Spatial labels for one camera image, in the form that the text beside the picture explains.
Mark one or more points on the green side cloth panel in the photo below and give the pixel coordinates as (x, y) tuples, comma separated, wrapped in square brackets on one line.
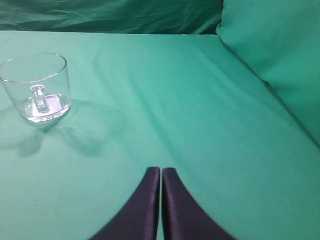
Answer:
[(280, 41)]

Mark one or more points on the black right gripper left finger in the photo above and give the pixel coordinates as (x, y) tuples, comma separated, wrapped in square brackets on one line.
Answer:
[(138, 219)]

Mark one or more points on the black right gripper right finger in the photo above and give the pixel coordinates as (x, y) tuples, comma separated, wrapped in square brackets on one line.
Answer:
[(182, 216)]

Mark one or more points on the green backdrop cloth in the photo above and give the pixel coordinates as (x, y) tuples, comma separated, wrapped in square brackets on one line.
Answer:
[(172, 17)]

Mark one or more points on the transparent glass cup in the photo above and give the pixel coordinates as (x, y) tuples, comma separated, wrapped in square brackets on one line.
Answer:
[(38, 86)]

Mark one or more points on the green table cloth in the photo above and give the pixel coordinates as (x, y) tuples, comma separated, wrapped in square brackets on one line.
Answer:
[(138, 101)]

